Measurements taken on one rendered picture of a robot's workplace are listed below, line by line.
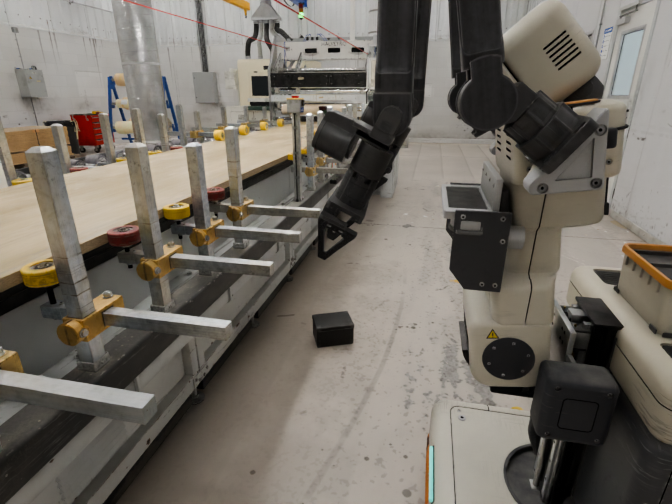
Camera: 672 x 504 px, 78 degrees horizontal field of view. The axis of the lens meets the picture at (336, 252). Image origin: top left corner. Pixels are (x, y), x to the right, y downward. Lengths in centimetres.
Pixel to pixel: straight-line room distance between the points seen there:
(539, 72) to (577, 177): 20
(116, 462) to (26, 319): 62
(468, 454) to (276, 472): 68
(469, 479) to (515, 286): 62
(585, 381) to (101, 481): 133
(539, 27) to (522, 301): 49
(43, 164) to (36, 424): 46
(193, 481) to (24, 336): 80
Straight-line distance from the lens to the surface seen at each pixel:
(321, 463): 168
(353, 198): 69
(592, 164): 71
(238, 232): 134
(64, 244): 92
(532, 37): 82
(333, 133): 68
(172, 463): 178
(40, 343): 123
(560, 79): 82
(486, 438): 144
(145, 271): 114
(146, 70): 647
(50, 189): 90
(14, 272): 109
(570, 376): 92
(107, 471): 160
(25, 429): 95
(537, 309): 92
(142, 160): 109
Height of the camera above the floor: 125
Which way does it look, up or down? 21 degrees down
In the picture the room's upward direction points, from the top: straight up
